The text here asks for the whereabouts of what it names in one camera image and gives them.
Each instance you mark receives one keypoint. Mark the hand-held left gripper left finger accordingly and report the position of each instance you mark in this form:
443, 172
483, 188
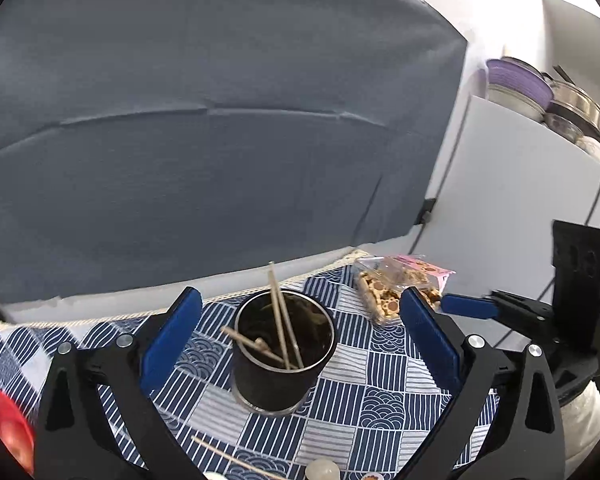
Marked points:
172, 340

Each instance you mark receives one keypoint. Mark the wooden chopstick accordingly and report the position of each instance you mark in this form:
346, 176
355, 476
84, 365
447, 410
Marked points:
250, 344
278, 315
291, 335
265, 346
235, 457

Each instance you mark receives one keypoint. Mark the white bowl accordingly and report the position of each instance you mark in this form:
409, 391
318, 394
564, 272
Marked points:
510, 100

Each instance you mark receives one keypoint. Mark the grey backdrop board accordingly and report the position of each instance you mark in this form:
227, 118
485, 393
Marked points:
205, 135

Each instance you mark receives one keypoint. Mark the plain white spoon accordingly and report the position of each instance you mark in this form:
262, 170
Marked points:
322, 471

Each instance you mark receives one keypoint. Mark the person's right forearm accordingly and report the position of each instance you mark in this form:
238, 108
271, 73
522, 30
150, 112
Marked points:
595, 425

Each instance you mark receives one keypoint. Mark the black cylindrical utensil holder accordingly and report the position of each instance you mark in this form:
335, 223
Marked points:
275, 390

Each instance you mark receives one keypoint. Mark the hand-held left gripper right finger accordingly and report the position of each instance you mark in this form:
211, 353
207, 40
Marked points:
430, 340

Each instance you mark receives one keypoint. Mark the blue patterned tablecloth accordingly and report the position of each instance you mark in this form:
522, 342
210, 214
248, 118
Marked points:
380, 410

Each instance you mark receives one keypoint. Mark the steel pot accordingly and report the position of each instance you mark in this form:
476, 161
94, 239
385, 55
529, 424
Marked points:
577, 105

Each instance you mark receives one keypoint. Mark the black wall socket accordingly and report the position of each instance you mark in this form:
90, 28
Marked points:
426, 212

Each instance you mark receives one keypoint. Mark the white refrigerator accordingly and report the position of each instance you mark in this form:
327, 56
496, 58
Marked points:
505, 185

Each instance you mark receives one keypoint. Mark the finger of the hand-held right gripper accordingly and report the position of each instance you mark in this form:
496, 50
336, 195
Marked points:
470, 306

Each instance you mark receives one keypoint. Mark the red plastic basket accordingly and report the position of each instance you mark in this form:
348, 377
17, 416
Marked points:
2, 425

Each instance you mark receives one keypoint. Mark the clear bag of cookies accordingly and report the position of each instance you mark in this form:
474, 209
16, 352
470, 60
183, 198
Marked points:
380, 290

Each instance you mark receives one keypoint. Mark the white spoon with blue print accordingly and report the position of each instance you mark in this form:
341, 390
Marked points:
375, 477

